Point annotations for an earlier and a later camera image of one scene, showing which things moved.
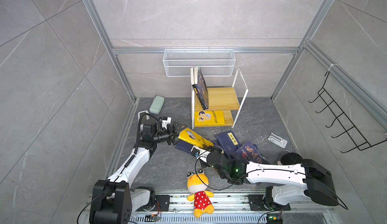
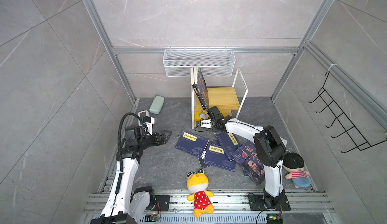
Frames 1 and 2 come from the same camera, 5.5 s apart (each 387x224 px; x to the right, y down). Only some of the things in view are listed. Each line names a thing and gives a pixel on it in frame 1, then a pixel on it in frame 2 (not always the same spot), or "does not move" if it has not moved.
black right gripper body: x=223 y=176 -> x=213 y=124
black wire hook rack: x=360 y=142 does not move
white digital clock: x=143 y=116 does not move
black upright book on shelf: x=198 y=84 does not move
